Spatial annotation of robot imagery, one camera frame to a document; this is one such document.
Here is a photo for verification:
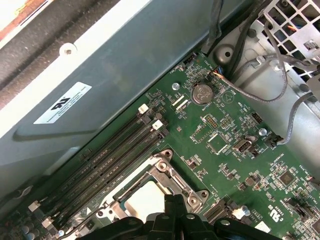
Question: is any wire locking lever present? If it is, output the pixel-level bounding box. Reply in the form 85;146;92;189
59;212;113;236

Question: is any silver CPU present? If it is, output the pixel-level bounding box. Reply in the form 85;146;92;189
122;180;176;218

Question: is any black looped cable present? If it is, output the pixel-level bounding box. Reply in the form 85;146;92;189
206;0;266;78

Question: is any grey braided wire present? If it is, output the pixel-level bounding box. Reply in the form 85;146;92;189
268;91;320;148
209;21;288;104

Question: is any green motherboard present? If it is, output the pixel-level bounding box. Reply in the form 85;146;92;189
0;51;320;240

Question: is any metal socket cover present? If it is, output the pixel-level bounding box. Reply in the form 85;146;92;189
109;162;201;221

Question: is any metal internal USB port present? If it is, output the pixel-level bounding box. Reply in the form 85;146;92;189
233;139;252;153

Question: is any CPU socket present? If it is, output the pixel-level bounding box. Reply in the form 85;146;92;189
96;149;211;227

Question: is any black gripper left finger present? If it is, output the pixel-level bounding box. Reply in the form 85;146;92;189
79;193;177;240

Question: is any silver coin battery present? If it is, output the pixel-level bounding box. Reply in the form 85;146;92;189
191;83;215;105

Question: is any black PC case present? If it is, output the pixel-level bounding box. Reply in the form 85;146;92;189
0;0;320;240

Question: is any RAM slot with black clips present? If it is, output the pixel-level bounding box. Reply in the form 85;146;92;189
49;129;168;237
34;114;154;221

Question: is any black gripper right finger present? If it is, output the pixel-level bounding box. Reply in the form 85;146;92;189
175;194;276;240

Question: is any silver metal drive cage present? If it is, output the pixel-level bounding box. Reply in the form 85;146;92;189
257;0;320;93

